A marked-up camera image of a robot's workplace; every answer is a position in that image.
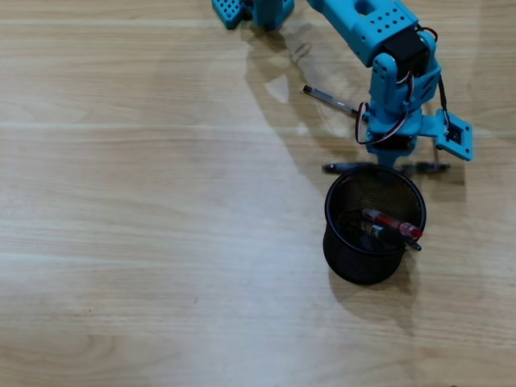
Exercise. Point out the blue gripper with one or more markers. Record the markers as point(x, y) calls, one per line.
point(388, 151)

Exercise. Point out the dark translucent retractable pen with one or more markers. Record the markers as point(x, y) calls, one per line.
point(346, 166)

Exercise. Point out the red retractable gel pen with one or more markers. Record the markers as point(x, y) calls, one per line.
point(387, 221)

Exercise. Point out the black pen with silver clip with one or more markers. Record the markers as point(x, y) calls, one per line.
point(387, 234)

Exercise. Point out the clear stick pen black grip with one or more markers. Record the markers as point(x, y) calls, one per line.
point(326, 98)

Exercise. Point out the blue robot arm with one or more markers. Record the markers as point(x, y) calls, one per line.
point(363, 24)

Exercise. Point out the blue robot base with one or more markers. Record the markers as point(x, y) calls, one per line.
point(262, 12)

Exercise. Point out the black mesh pen holder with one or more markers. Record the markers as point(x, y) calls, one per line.
point(363, 266)

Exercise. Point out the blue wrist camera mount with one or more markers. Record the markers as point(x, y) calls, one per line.
point(453, 137)

